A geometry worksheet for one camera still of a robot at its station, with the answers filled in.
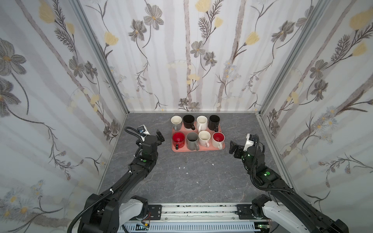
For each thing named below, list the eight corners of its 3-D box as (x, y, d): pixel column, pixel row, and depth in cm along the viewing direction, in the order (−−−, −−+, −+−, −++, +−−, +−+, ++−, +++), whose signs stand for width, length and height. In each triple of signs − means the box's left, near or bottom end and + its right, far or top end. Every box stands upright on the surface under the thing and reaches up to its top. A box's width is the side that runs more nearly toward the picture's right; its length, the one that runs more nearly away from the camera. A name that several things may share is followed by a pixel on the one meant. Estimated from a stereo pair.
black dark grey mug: (208, 132, 109) (210, 124, 102) (207, 123, 115) (209, 114, 108) (218, 132, 109) (221, 124, 102) (217, 123, 115) (219, 114, 108)
